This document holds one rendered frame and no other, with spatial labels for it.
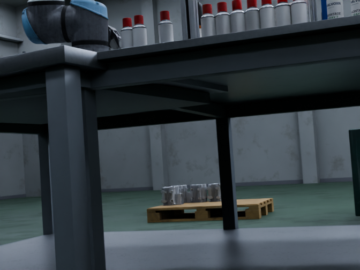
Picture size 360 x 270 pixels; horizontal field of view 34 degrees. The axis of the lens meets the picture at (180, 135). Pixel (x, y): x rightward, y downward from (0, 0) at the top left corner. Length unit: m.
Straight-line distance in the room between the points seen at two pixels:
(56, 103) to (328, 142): 11.08
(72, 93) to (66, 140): 0.11
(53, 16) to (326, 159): 10.72
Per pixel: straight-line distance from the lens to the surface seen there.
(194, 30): 1.92
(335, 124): 12.31
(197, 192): 6.23
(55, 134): 1.42
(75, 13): 1.90
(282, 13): 2.01
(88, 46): 1.87
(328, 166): 12.35
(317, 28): 1.34
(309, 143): 12.25
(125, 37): 2.18
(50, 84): 1.44
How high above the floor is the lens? 0.54
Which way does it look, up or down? 3 degrees up
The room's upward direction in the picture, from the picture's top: 4 degrees counter-clockwise
